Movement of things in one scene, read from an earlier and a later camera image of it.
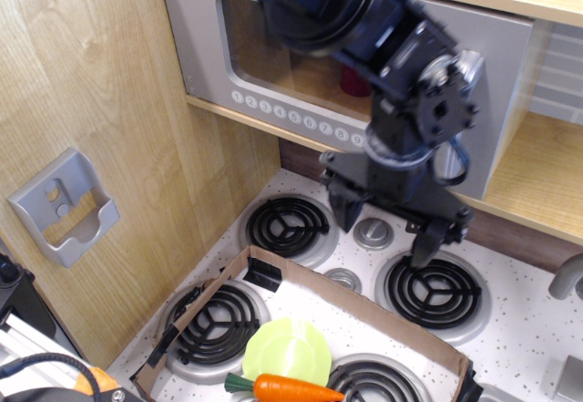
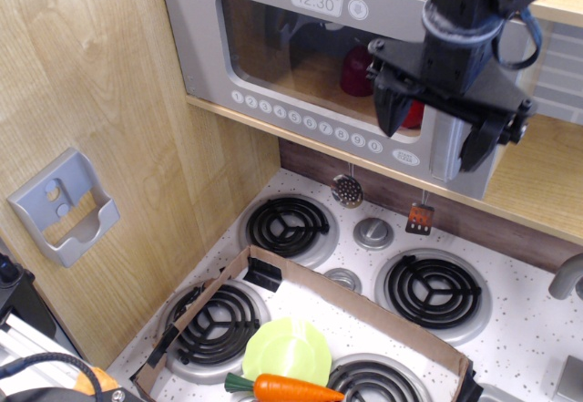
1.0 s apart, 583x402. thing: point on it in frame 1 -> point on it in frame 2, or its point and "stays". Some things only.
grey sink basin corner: (571, 383) stays
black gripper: (413, 192) -> (457, 64)
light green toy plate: (288, 346) stays
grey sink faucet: (567, 275) stays
